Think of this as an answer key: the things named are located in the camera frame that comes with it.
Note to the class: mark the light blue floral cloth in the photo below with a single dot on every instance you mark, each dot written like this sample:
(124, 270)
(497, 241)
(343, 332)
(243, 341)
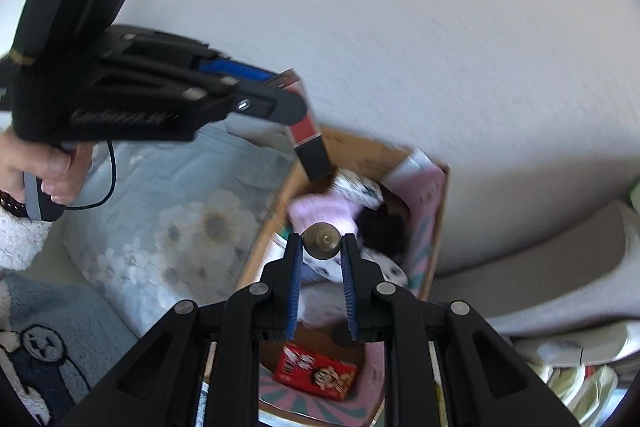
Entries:
(165, 207)

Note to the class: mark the white floral box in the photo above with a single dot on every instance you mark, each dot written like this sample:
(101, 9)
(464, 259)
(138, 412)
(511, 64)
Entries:
(357, 189)

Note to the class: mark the red and black lipstick box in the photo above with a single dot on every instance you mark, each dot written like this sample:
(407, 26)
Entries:
(312, 157)

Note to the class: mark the yellowish patterned cloth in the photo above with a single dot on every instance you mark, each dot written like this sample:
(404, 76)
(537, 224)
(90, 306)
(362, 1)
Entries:
(575, 377)

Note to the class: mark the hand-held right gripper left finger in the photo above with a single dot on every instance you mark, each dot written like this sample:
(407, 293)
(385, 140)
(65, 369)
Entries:
(295, 282)

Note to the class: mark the gold cosmetic tube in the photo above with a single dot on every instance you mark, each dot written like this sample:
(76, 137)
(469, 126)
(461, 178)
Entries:
(325, 241)

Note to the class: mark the grey chair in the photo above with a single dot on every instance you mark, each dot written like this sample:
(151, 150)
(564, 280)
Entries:
(550, 287)

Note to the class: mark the red snack box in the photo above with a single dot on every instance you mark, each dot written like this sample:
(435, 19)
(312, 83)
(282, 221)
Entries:
(310, 372)

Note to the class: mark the white spotted pouch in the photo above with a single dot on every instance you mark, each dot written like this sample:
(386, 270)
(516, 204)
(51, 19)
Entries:
(392, 272)

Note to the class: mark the white patterned sock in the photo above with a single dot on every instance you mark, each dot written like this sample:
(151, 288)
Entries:
(322, 268)

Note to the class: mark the pink cardboard box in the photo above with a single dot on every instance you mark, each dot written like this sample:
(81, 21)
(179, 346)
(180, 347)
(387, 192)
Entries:
(360, 152)

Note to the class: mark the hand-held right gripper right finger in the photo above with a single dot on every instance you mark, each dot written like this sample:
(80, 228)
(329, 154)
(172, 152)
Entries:
(350, 287)

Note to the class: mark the person's left forearm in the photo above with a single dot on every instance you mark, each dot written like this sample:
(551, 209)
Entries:
(20, 242)

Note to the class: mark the person's left hand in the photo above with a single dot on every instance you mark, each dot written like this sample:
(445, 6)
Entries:
(45, 167)

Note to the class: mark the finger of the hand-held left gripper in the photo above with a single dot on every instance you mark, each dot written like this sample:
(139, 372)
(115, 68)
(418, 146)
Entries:
(260, 104)
(235, 69)

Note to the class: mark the blue panda rug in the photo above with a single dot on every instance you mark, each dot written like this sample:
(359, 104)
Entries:
(50, 307)

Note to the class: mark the white paper sheet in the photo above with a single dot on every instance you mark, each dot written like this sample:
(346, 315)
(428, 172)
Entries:
(407, 167)

